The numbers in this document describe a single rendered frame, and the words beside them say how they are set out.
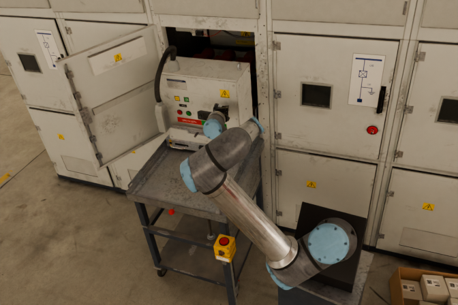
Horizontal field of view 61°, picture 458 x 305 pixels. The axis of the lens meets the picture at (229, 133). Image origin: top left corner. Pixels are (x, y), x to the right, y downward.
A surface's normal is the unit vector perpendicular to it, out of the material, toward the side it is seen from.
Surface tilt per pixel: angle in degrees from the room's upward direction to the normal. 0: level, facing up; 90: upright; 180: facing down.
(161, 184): 0
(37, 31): 90
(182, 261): 0
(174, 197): 0
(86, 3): 90
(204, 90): 90
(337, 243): 41
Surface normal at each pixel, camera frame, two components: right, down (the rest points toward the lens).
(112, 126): 0.69, 0.37
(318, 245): -0.29, -0.23
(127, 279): -0.08, -0.81
